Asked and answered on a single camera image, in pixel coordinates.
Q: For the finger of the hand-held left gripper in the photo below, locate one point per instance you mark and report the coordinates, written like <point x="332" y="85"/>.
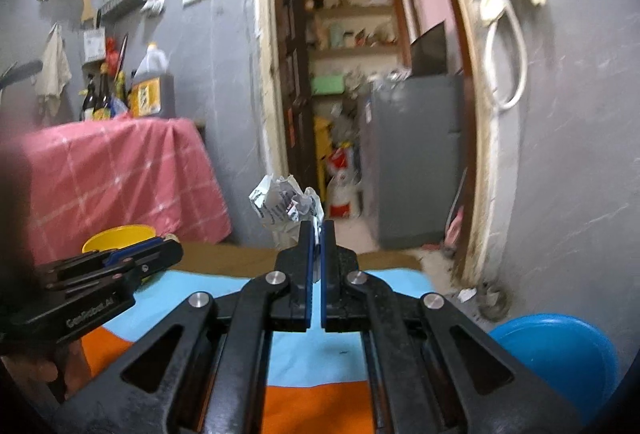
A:
<point x="80" y="274"/>
<point x="150" y="254"/>

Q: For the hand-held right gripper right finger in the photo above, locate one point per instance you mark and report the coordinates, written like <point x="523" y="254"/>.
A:
<point x="325" y="264"/>

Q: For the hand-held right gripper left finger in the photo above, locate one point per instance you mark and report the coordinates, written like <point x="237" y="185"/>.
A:
<point x="312" y="259"/>

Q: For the printed paper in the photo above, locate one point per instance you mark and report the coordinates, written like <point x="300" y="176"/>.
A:
<point x="280" y="209"/>

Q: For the blue plastic basin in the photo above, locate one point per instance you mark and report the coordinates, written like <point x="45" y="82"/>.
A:
<point x="555" y="354"/>

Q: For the person's left hand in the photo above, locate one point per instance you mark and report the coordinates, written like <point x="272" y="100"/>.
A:
<point x="30" y="366"/>

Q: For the yellow bowl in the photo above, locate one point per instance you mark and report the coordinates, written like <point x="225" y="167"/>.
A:
<point x="120" y="234"/>

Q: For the red and white bag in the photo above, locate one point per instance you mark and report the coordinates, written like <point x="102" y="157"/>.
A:
<point x="342" y="194"/>

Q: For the pink checked cloth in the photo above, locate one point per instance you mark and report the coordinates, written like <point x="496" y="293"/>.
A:
<point x="125" y="179"/>

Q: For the blue and orange mat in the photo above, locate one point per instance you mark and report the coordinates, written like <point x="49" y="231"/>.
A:
<point x="310" y="354"/>

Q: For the yellow container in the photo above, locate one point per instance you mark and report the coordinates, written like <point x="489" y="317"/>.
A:
<point x="322" y="138"/>

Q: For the grey refrigerator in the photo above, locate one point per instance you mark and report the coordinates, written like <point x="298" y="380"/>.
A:
<point x="415" y="163"/>

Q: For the pink plastic item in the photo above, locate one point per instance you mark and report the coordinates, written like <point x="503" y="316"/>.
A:
<point x="455" y="224"/>

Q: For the small white floor object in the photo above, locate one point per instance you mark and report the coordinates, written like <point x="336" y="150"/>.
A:
<point x="467" y="295"/>

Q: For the large oil bottle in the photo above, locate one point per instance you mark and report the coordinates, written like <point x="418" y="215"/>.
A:
<point x="150" y="98"/>

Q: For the dark glass sauce bottle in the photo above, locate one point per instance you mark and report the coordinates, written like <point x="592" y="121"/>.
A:
<point x="103" y="101"/>
<point x="89" y="103"/>

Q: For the green box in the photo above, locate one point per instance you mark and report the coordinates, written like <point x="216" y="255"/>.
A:
<point x="327" y="85"/>

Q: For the dark wooden door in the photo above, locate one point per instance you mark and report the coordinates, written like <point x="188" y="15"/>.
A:
<point x="292" y="63"/>

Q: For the red plastic bag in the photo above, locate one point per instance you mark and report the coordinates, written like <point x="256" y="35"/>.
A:
<point x="112" y="56"/>

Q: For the hanging beige towel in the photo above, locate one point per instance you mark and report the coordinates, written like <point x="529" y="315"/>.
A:
<point x="52" y="68"/>

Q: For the wooden shelf unit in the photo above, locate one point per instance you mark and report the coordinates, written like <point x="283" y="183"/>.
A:
<point x="350" y="52"/>

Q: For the black television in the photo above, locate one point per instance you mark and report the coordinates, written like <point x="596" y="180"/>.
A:
<point x="430" y="51"/>

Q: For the wooden cutting board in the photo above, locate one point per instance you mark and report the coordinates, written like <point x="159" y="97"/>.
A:
<point x="87" y="13"/>

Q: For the white door frame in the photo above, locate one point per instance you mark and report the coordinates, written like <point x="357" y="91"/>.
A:
<point x="265" y="63"/>

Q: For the wall calendar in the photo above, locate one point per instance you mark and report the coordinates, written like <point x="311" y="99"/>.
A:
<point x="94" y="44"/>

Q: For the metal wall rack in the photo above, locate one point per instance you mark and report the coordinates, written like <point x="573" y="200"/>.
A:
<point x="122" y="3"/>

